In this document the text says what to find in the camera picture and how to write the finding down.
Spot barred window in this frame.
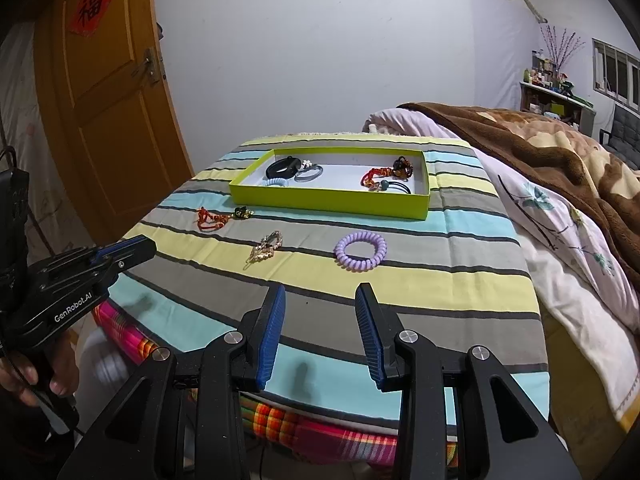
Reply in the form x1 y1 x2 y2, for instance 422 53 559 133
591 37 640 111

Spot black watch band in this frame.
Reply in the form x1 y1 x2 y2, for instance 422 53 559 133
265 157 303 180

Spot red braided tassel bracelet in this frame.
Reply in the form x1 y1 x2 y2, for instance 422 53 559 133
360 166 396 192

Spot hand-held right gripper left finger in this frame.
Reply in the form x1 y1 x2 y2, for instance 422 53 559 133
70 283 287 480

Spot colourful plaid mattress cover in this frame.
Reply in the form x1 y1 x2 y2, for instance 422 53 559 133
92 300 462 467

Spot black office chair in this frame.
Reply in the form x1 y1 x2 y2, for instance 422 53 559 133
597 104 640 171

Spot purple coil hair tie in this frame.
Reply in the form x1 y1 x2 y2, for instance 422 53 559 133
333 232 389 272

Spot metal door lock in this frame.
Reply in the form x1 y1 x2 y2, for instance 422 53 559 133
142 47 164 86

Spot person's left hand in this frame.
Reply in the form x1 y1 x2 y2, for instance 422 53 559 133
0 332 82 408

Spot crystal rhinestone hair clip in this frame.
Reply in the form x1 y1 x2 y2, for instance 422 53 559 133
244 229 284 266

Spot row of bottles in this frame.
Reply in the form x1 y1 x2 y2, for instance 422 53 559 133
522 49 577 94

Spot black hair tie round charm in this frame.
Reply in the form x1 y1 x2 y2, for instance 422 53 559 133
377 178 413 196

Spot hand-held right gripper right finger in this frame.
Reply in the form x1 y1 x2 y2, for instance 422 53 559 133
354 282 576 480

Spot lime green shallow box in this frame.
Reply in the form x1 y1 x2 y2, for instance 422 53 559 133
229 147 431 221

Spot wooden door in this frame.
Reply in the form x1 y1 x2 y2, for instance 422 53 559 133
32 0 196 252

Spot cluttered shelf desk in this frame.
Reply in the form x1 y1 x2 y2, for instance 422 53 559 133
518 80 599 136

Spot red paper door decoration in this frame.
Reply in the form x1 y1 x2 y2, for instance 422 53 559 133
67 0 121 39

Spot brown plush blanket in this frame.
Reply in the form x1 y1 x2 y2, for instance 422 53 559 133
397 102 640 307

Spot red orange woven bracelet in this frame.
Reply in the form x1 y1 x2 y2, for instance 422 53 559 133
196 206 236 233

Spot pale pink floral quilt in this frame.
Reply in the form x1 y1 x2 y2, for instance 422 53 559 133
362 107 640 432

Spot grey hair tie white flower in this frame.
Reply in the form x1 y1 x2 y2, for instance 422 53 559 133
293 159 325 184

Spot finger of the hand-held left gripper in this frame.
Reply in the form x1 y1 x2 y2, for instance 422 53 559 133
102 240 158 281
89 235 152 264

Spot striped bed sheet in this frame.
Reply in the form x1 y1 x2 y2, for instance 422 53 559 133
92 132 552 422

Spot purple flower branches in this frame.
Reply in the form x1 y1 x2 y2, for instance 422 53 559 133
539 22 586 74

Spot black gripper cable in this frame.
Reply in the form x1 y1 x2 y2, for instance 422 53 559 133
0 345 88 442

